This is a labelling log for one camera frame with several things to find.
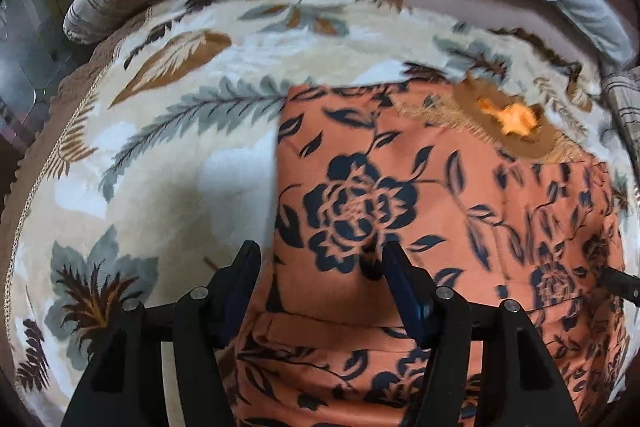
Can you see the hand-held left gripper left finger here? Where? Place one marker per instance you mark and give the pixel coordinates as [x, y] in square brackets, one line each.
[236, 302]

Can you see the glass door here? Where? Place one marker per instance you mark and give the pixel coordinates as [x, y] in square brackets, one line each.
[35, 47]

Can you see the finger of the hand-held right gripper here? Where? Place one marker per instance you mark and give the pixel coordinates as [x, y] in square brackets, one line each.
[622, 284]

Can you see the orange black floral garment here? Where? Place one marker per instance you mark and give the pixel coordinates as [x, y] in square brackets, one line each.
[450, 217]

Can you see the plaid cloth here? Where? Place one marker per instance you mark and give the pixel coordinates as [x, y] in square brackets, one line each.
[627, 102]

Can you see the cream leaf print blanket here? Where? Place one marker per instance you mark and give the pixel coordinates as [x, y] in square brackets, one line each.
[175, 157]

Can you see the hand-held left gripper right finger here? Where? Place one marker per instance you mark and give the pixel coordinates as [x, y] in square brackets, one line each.
[411, 302]

